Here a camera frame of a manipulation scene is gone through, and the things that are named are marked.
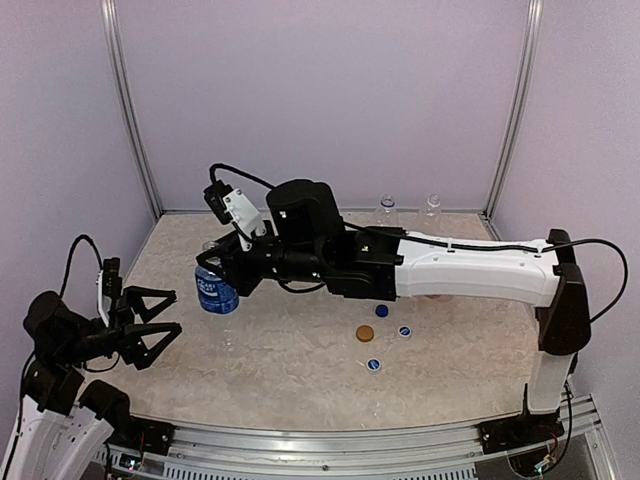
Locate blue white bottle cap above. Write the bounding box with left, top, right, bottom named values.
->
left=398, top=326, right=413, bottom=339

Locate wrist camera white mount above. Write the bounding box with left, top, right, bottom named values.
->
left=203, top=181, right=267, bottom=251
left=96, top=257, right=122, bottom=327

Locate aluminium corner post left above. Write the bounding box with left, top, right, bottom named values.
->
left=100, top=0, right=164, bottom=222

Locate dark blue bottle cap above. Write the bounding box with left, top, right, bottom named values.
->
left=375, top=304, right=390, bottom=318

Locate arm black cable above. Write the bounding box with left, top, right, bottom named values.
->
left=207, top=162, right=629, bottom=324
left=54, top=233, right=107, bottom=301

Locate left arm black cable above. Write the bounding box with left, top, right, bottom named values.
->
left=54, top=233, right=107, bottom=301

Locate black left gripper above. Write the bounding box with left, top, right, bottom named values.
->
left=57, top=285, right=179, bottom=368

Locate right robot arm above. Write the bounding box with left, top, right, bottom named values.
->
left=197, top=179, right=591, bottom=444

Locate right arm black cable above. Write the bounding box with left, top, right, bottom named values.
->
left=207, top=162, right=629, bottom=324

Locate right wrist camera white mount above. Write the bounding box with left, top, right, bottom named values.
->
left=203, top=181, right=267, bottom=251

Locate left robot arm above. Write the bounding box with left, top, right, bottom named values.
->
left=1, top=287, right=182, bottom=479

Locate water bottle blue cap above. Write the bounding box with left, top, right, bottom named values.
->
left=374, top=195, right=399, bottom=227

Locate aluminium corner post right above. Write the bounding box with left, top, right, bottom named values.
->
left=483, top=0, right=544, bottom=223

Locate short bottle blue label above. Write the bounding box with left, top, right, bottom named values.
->
left=192, top=240, right=240, bottom=351

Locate clear bottle blue label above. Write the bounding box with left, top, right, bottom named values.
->
left=419, top=194, right=442, bottom=223

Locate gold juice bottle cap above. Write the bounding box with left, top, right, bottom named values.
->
left=355, top=325, right=375, bottom=343

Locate white blue short-bottle cap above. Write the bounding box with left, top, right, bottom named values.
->
left=366, top=358, right=382, bottom=373

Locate orange juice bottle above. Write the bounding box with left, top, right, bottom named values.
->
left=424, top=295, right=452, bottom=303

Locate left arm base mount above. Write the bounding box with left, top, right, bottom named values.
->
left=79, top=380, right=175, bottom=456

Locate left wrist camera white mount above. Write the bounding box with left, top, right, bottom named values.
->
left=96, top=257, right=122, bottom=327

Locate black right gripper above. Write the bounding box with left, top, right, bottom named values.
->
left=199, top=217, right=328, bottom=294

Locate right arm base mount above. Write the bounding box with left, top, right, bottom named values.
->
left=477, top=385, right=565, bottom=454

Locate aluminium corner post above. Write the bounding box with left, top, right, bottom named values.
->
left=100, top=0, right=164, bottom=222
left=483, top=0, right=544, bottom=223

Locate aluminium front rail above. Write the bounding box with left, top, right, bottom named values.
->
left=85, top=396, right=619, bottom=479

